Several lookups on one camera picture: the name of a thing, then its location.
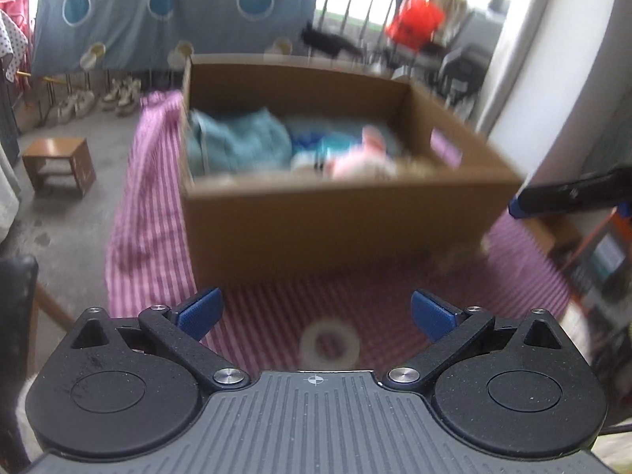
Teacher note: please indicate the brown cardboard box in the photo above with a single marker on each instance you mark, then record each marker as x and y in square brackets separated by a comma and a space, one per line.
[242, 230]

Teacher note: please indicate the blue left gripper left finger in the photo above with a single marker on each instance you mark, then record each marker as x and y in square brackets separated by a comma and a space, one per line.
[176, 333]

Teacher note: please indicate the black chair seat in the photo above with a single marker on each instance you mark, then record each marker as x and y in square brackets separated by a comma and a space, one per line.
[18, 280]

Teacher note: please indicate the bagged blue face masks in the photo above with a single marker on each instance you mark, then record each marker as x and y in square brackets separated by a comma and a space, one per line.
[299, 126]

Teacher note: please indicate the red plastic bag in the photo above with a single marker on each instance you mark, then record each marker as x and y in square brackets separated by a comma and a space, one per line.
[414, 25]

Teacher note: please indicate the blue patterned hanging blanket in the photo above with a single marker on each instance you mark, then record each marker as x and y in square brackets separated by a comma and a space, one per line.
[156, 35]

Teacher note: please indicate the wheelchair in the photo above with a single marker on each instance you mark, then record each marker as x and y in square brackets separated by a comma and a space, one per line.
[454, 74]

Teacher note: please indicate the teal knitted cloth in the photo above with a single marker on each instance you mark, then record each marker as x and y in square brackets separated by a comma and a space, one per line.
[247, 143]

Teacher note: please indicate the small wooden stool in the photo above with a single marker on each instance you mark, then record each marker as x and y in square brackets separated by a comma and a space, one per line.
[59, 157]

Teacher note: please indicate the pink round plush toy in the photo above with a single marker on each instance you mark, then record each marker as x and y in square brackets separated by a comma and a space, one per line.
[368, 159]

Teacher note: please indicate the white green sneakers pair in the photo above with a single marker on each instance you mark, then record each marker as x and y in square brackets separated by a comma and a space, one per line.
[123, 97]

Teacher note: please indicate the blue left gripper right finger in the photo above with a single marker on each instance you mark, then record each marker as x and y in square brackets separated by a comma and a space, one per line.
[455, 333]

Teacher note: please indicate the polka dot cloth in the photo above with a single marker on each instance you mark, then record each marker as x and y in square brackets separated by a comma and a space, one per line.
[13, 47]

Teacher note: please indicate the blue wet wipes pack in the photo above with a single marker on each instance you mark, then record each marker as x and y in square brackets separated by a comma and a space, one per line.
[312, 150]

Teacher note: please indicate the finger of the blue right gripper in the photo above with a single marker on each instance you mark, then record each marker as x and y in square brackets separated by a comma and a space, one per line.
[515, 209]

